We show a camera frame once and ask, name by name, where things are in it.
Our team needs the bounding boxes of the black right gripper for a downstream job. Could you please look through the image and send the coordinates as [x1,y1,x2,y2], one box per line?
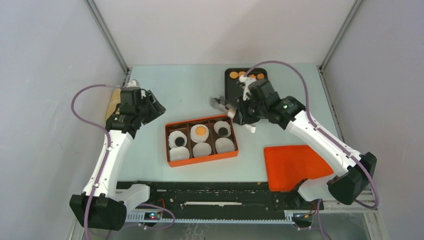
[230,95,264,127]

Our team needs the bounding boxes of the black cookie tray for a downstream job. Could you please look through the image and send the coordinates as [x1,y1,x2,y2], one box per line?
[224,67,268,109]

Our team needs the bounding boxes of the metal tongs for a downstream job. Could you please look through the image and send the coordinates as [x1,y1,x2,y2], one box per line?
[209,96,256,134]

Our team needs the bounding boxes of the black sandwich cookie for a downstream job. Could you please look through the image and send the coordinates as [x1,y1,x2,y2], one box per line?
[218,127,229,138]
[174,136,186,147]

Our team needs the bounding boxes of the orange cookie box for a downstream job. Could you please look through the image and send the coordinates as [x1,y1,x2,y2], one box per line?
[164,115,239,168]

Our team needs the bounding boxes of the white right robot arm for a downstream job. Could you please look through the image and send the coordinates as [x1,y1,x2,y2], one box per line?
[228,76,377,209]

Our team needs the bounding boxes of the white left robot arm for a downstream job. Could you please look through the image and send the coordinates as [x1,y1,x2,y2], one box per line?
[69,86,166,231]

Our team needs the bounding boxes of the yellow cloth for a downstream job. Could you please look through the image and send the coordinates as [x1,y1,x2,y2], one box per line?
[105,88,121,121]

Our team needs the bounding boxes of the small flower orange cookie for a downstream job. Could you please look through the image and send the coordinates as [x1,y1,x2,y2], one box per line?
[256,73,265,80]

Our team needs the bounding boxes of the white paper cup liner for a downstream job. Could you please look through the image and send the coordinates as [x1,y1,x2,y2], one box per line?
[190,124,209,143]
[215,137,235,154]
[169,146,191,162]
[168,130,187,149]
[213,120,232,138]
[192,142,212,158]

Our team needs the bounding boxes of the orange box lid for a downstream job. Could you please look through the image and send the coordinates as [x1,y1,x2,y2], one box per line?
[263,145,334,192]

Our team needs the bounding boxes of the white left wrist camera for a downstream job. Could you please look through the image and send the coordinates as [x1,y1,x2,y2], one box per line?
[125,79,140,88]

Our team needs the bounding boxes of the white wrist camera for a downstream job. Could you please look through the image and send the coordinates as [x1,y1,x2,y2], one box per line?
[238,75,256,101]
[125,79,140,88]

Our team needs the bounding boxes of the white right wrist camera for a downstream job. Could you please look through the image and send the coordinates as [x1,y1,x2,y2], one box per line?
[238,75,256,101]

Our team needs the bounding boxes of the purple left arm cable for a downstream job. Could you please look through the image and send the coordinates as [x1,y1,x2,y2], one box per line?
[70,84,176,240]

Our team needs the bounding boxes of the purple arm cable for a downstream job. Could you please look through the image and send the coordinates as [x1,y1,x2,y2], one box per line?
[241,60,381,240]
[70,84,176,240]

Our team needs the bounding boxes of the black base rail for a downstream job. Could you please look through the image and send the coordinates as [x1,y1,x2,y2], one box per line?
[109,180,326,222]

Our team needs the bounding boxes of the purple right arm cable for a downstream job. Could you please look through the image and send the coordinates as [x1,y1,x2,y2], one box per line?
[241,60,381,240]

